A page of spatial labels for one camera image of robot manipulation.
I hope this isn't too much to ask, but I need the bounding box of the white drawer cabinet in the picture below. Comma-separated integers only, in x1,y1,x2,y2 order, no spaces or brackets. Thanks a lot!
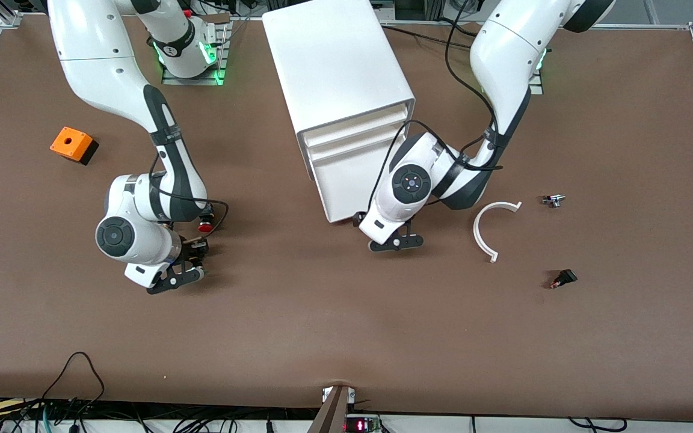
261,0,416,181

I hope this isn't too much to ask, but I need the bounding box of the white curved plastic arc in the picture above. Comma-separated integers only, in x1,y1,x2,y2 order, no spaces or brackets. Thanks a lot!
473,201,523,263

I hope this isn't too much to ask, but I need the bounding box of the small red display device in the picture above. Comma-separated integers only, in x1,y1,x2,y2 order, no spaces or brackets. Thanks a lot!
344,414,383,433

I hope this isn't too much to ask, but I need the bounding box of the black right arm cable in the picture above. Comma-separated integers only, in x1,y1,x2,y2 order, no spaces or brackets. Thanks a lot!
148,153,230,235

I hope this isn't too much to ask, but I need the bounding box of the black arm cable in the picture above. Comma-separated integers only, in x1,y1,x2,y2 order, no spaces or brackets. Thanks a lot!
371,0,504,211
148,153,230,235

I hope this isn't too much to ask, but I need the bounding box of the black looped cable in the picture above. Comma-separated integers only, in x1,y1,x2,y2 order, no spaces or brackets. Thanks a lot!
40,352,106,416

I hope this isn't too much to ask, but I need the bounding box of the orange button enclosure box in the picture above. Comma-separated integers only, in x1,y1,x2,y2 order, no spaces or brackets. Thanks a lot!
50,126,100,166

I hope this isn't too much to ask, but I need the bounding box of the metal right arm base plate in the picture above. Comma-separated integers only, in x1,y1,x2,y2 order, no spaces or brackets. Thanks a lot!
161,21,230,86

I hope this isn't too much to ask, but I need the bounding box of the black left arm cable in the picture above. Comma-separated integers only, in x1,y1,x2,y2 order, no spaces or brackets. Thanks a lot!
371,0,504,211

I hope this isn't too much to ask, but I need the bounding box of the black base power cable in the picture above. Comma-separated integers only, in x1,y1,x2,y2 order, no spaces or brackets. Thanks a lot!
383,24,473,52

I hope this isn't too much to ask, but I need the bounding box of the brown camera support post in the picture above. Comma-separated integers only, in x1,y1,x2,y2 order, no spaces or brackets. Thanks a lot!
307,385,352,433

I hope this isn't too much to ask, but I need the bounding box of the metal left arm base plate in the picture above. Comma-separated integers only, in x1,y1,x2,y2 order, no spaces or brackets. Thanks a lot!
527,48,544,95

